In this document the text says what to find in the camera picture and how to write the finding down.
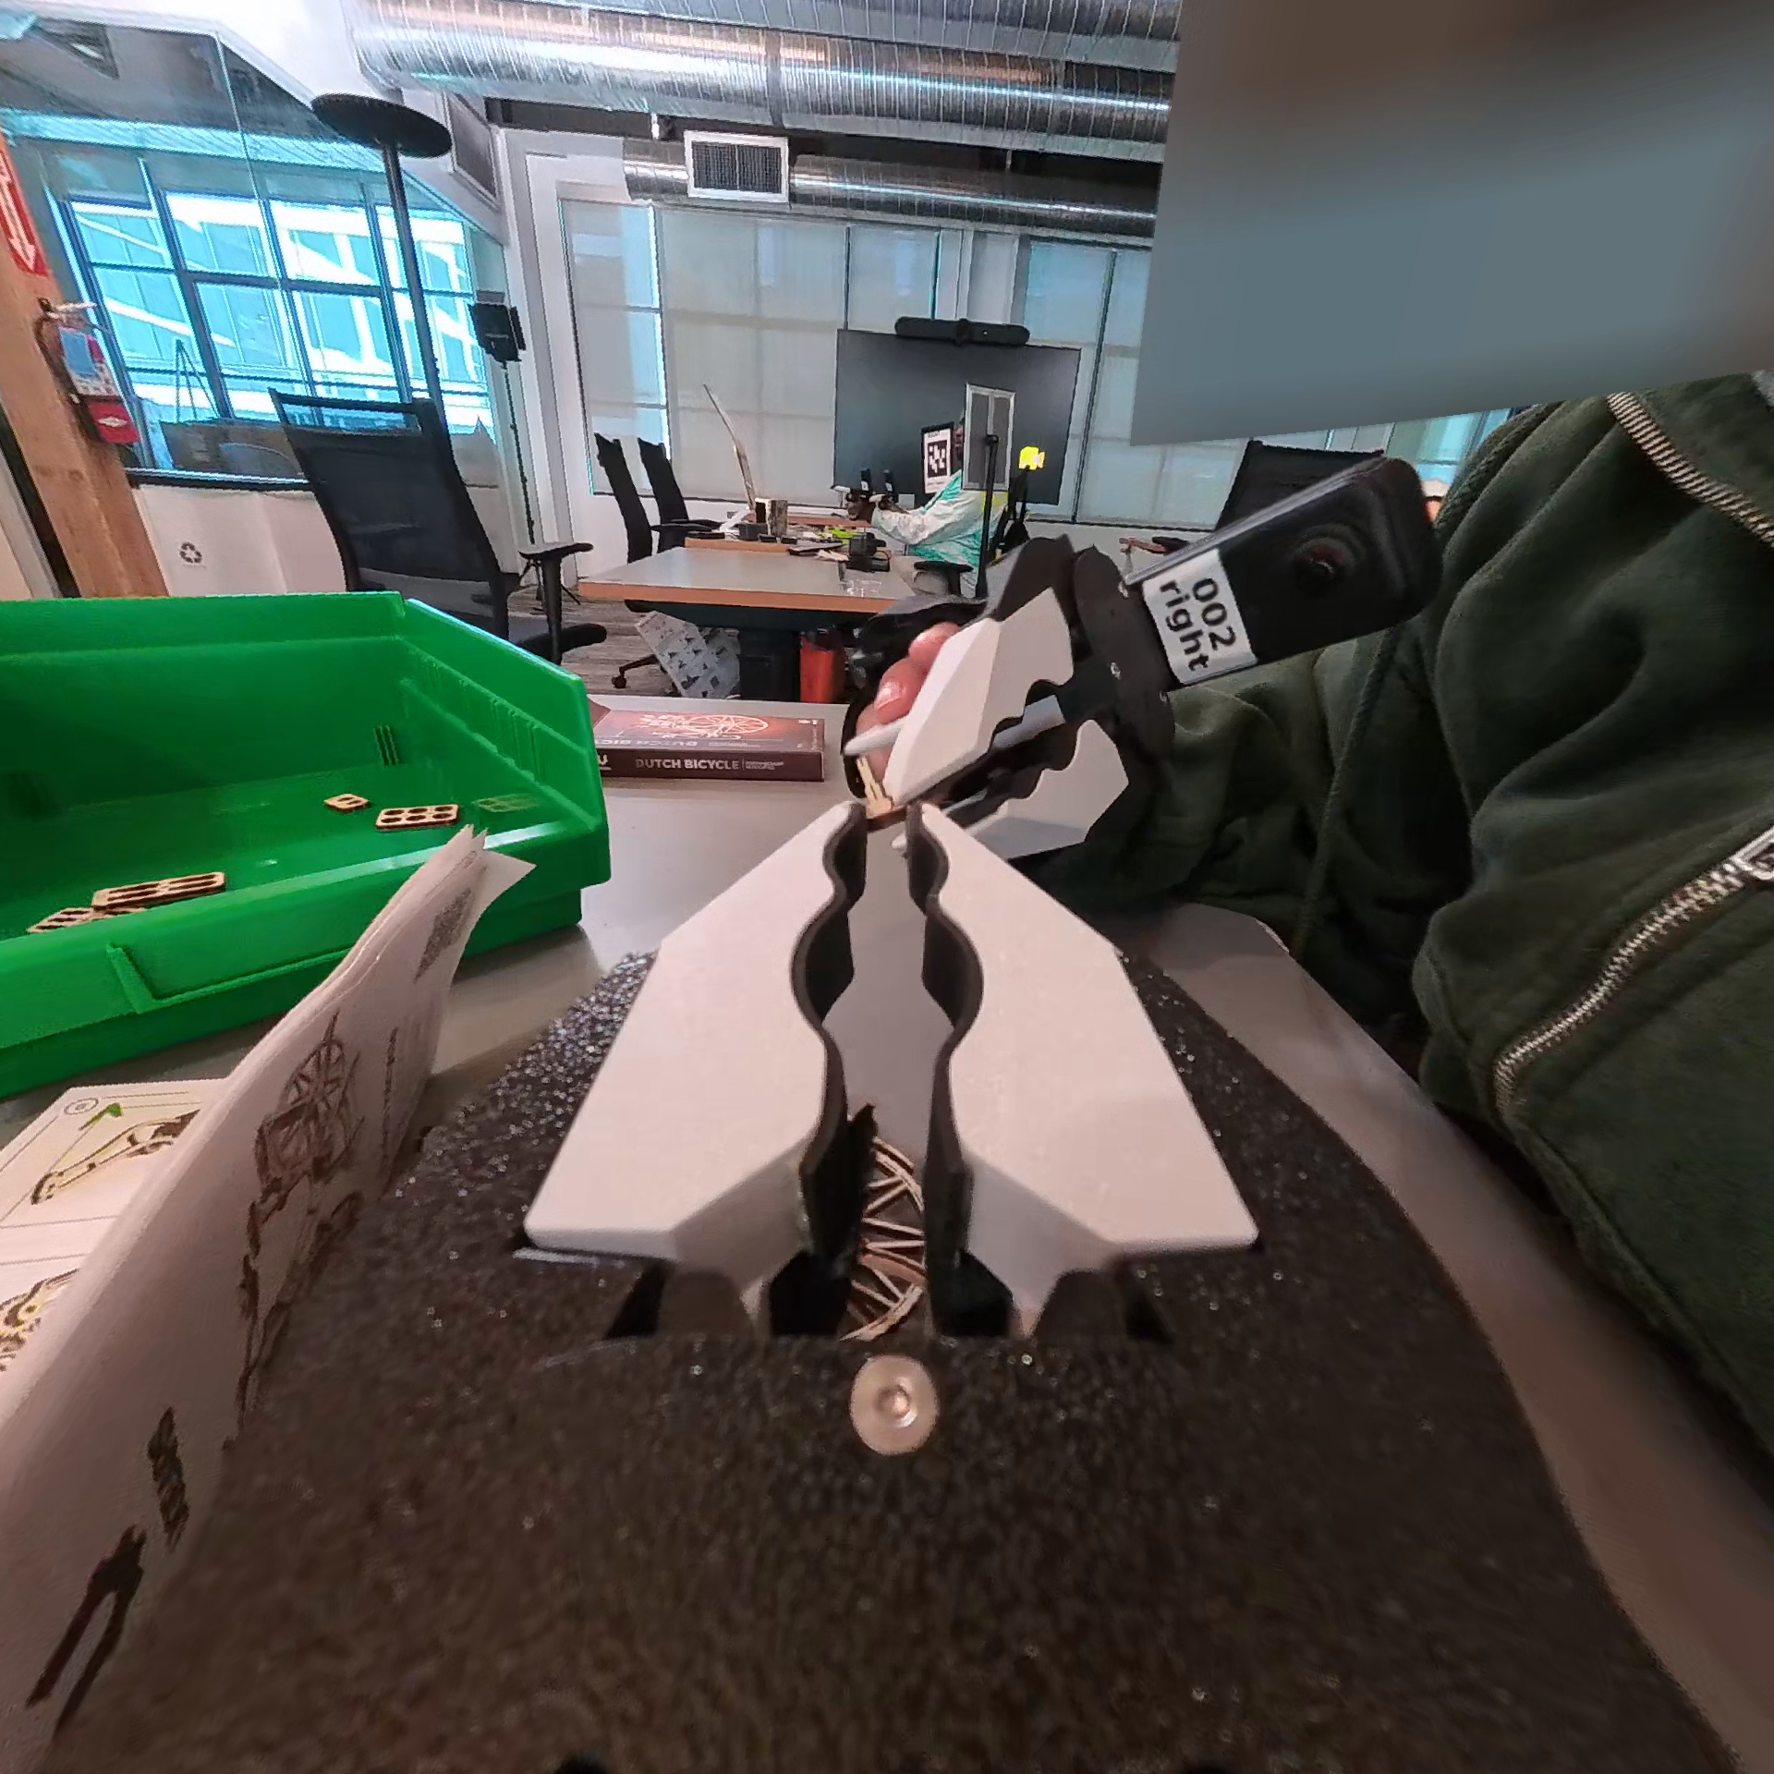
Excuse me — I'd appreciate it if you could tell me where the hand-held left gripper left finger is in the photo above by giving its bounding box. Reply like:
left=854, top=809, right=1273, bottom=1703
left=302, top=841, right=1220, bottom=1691
left=524, top=801, right=868, bottom=1319

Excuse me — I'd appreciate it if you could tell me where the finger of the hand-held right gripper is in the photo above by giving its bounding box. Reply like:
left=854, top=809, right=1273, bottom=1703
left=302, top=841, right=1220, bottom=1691
left=957, top=720, right=1141, bottom=865
left=886, top=617, right=1076, bottom=809

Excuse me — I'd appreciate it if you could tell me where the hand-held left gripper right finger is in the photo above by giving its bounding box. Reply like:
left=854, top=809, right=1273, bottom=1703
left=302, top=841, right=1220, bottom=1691
left=907, top=803, right=1259, bottom=1319

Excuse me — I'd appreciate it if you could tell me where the person's right forearm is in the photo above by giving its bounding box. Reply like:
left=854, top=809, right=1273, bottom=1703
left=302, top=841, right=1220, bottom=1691
left=1040, top=651, right=1526, bottom=1084

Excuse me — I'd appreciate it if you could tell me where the grey desk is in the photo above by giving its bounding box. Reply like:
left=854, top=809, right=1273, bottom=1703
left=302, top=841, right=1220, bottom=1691
left=0, top=776, right=1774, bottom=1707

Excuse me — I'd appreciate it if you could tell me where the wood-edged background desk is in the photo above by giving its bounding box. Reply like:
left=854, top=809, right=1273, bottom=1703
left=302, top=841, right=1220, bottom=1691
left=575, top=540, right=971, bottom=694

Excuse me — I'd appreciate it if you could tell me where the person's right hand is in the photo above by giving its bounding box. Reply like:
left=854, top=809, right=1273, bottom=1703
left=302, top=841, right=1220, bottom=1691
left=848, top=621, right=965, bottom=764

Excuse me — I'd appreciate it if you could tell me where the dark red puzzle box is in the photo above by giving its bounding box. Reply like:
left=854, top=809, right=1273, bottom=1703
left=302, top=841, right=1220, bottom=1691
left=593, top=700, right=828, bottom=785

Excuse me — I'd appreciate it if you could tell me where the green zip jacket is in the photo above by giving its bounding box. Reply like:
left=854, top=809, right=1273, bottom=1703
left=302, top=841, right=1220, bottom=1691
left=1414, top=374, right=1774, bottom=1458

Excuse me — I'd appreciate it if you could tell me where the white instruction booklet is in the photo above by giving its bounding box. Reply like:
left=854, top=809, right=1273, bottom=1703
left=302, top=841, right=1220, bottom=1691
left=0, top=829, right=536, bottom=1749

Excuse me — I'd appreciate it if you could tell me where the white air vent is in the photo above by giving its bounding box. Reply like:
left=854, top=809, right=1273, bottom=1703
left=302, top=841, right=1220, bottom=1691
left=682, top=131, right=791, bottom=202

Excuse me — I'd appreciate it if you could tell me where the green plastic bin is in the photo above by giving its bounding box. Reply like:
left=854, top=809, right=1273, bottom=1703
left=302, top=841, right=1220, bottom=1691
left=0, top=594, right=611, bottom=1104

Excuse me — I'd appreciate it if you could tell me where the black high-back office chair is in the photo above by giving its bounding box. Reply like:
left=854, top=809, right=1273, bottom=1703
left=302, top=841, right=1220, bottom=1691
left=269, top=388, right=605, bottom=667

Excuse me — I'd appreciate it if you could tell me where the colour instruction sheet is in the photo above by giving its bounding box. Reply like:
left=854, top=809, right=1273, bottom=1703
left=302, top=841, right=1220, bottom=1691
left=0, top=1082, right=229, bottom=1375

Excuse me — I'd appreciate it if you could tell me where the white recycling bin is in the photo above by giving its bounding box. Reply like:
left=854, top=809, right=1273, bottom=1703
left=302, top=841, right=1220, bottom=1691
left=130, top=479, right=306, bottom=598

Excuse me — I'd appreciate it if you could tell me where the black floor lamp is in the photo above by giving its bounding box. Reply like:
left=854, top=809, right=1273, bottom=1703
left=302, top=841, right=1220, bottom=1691
left=310, top=95, right=451, bottom=404

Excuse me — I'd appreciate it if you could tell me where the red fire extinguisher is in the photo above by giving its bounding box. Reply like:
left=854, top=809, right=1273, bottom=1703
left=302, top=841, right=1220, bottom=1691
left=41, top=297, right=140, bottom=445

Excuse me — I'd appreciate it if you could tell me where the large black wall screen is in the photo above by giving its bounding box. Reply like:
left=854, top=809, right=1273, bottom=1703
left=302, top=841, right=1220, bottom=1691
left=834, top=331, right=1083, bottom=507

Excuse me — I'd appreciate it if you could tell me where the silver ceiling duct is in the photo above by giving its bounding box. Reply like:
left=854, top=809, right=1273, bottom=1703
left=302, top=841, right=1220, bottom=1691
left=346, top=0, right=1180, bottom=127

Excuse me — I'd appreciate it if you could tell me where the wooden support post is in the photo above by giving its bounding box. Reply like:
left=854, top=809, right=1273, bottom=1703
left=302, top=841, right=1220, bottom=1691
left=0, top=139, right=168, bottom=598

